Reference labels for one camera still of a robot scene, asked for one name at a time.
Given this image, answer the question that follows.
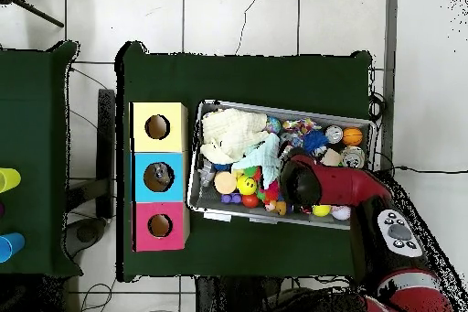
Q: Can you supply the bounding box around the mint green waffle cloth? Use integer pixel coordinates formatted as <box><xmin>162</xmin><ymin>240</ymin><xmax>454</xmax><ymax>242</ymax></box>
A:
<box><xmin>231</xmin><ymin>133</ymin><xmax>282</xmax><ymax>189</ymax></box>

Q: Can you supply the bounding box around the crushed clear plastic bottle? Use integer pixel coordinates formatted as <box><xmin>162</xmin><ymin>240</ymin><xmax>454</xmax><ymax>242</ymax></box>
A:
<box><xmin>152</xmin><ymin>163</ymin><xmax>173</xmax><ymax>187</ymax></box>

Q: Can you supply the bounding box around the wooden box with three holes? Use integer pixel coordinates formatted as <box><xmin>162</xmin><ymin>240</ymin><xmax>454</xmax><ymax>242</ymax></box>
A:
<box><xmin>130</xmin><ymin>102</ymin><xmax>190</xmax><ymax>253</ymax></box>

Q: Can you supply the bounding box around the cream yellow waffle cloth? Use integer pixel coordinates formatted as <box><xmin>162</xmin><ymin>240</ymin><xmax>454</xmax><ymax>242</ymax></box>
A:
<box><xmin>199</xmin><ymin>107</ymin><xmax>271</xmax><ymax>164</ymax></box>

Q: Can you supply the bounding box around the orange round foam ball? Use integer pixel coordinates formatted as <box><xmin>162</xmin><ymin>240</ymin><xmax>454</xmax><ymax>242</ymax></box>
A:
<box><xmin>213</xmin><ymin>171</ymin><xmax>239</xmax><ymax>196</ymax></box>

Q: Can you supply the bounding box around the yellow smiley ball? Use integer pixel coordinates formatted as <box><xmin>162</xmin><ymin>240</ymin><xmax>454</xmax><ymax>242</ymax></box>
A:
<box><xmin>236</xmin><ymin>175</ymin><xmax>258</xmax><ymax>197</ymax></box>

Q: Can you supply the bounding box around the red orange ball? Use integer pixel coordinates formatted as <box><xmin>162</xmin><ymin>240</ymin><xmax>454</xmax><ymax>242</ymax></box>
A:
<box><xmin>241</xmin><ymin>193</ymin><xmax>261</xmax><ymax>210</ymax></box>

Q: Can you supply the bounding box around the colourful globe ball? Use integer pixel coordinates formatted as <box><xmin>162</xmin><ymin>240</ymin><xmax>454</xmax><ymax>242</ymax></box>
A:
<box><xmin>264</xmin><ymin>116</ymin><xmax>282</xmax><ymax>135</ymax></box>

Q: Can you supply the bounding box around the colourful dotted cloth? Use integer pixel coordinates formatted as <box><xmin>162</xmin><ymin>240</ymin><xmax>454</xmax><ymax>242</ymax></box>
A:
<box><xmin>281</xmin><ymin>117</ymin><xmax>323</xmax><ymax>136</ymax></box>

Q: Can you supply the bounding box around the dark green table cloth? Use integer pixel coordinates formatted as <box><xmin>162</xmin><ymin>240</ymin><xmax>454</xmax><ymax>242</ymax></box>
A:
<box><xmin>114</xmin><ymin>40</ymin><xmax>373</xmax><ymax>284</ymax></box>

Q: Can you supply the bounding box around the blue spiky toy with eyes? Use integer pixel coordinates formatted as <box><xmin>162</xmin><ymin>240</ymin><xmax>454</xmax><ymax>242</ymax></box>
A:
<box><xmin>302</xmin><ymin>129</ymin><xmax>330</xmax><ymax>156</ymax></box>

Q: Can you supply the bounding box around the small wooden cube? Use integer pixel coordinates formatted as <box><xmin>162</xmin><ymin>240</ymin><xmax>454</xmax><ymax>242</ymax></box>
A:
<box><xmin>320</xmin><ymin>147</ymin><xmax>344</xmax><ymax>167</ymax></box>

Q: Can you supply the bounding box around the orange toy basketball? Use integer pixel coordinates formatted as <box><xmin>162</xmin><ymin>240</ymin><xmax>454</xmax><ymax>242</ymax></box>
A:
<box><xmin>342</xmin><ymin>126</ymin><xmax>364</xmax><ymax>147</ymax></box>

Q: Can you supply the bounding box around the white baseball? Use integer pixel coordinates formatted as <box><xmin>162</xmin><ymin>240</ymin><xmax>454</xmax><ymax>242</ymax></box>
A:
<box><xmin>330</xmin><ymin>204</ymin><xmax>353</xmax><ymax>222</ymax></box>

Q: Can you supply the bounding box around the green cloth side table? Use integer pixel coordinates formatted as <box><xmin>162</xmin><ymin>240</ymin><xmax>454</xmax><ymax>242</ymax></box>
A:
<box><xmin>0</xmin><ymin>40</ymin><xmax>83</xmax><ymax>278</ymax></box>

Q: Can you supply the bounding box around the yellow plastic cup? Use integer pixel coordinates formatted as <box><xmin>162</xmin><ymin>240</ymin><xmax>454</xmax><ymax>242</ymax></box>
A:
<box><xmin>0</xmin><ymin>167</ymin><xmax>22</xmax><ymax>194</ymax></box>

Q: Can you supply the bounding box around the blue plastic cup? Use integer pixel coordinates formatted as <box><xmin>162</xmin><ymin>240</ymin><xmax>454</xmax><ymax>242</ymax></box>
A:
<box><xmin>0</xmin><ymin>231</ymin><xmax>27</xmax><ymax>264</ymax></box>

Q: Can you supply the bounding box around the black tripod leg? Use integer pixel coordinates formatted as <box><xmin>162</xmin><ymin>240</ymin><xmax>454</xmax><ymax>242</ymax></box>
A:
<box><xmin>0</xmin><ymin>0</ymin><xmax>66</xmax><ymax>29</ymax></box>

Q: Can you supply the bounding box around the silver wire mesh bin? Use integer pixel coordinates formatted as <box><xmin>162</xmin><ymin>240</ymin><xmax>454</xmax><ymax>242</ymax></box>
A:
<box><xmin>186</xmin><ymin>98</ymin><xmax>378</xmax><ymax>231</ymax></box>

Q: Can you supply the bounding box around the coiled black cable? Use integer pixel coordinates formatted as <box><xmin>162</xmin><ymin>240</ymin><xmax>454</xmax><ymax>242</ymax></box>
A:
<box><xmin>367</xmin><ymin>91</ymin><xmax>388</xmax><ymax>123</ymax></box>

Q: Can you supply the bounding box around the black cable with plug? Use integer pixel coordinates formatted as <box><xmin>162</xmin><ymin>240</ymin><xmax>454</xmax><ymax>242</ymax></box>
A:
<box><xmin>376</xmin><ymin>159</ymin><xmax>468</xmax><ymax>181</ymax></box>

